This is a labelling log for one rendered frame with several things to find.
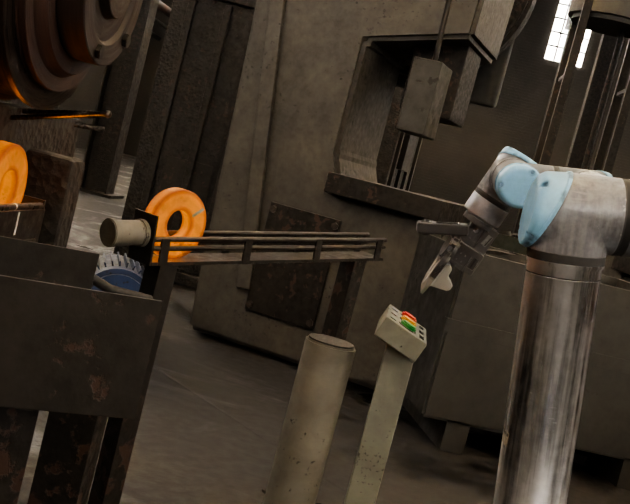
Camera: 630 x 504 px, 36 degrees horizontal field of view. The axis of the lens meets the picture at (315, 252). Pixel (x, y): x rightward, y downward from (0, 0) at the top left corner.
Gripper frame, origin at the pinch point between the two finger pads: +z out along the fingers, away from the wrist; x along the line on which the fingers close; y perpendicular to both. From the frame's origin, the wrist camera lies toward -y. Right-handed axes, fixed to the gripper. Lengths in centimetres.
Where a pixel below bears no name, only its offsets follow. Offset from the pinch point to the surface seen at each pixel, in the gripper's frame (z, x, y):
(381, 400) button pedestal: 27.2, -2.6, 6.8
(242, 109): 17, 224, -77
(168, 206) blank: 12, -14, -57
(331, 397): 31.9, -5.8, -3.7
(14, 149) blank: 7, -56, -79
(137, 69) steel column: 118, 805, -247
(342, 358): 23.0, -4.5, -6.4
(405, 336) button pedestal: 10.1, -7.4, 2.1
